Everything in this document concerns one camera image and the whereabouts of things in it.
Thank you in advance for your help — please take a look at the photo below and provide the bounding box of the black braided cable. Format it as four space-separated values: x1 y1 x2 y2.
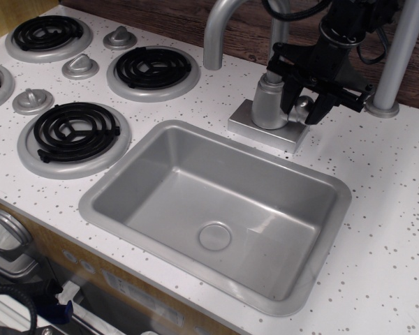
261 0 332 21

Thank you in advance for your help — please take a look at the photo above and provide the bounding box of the silver round oven dial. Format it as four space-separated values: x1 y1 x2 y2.
0 209 32 261

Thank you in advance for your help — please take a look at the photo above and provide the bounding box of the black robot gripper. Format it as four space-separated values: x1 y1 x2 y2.
267 36 374 125

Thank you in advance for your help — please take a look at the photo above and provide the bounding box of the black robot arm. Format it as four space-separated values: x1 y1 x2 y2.
263 1 399 125

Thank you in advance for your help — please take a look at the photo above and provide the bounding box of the grey stove knob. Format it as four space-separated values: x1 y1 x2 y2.
12 89 54 115
103 26 137 50
61 54 99 80

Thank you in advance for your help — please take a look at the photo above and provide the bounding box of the black cable lower left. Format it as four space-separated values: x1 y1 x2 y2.
0 278 64 335

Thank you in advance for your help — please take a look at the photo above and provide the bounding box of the grey vertical support pole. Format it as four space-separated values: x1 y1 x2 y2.
365 0 419 119

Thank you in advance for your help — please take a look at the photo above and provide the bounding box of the middle black stove burner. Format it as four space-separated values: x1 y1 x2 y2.
106 46 200 103

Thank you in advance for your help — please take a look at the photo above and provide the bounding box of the grey back stove knob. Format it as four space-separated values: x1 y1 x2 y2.
103 26 137 50

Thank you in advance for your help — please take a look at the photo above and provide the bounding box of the grey sink basin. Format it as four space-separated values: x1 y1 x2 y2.
79 120 352 317

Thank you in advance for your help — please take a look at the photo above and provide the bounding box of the silver faucet lever handle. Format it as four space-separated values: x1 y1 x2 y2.
287 96 314 125

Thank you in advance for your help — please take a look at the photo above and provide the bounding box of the grey front stove knob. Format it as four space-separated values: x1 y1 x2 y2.
12 89 54 115

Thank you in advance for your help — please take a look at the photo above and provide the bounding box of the back black stove burner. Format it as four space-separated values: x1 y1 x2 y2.
5 15 93 64

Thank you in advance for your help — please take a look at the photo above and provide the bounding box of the silver curved faucet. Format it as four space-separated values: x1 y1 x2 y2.
203 0 312 154

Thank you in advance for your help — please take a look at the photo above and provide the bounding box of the grey middle stove knob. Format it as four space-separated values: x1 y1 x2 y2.
61 54 99 80

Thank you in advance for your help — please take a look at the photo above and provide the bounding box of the blue clamp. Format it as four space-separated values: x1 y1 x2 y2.
53 301 74 325

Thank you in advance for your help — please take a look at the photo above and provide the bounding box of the black stove burner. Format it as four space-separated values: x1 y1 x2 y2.
17 103 131 180
106 46 200 103
5 15 93 64

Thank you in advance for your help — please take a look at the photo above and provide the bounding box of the front black stove burner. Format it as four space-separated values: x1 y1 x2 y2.
17 103 131 180

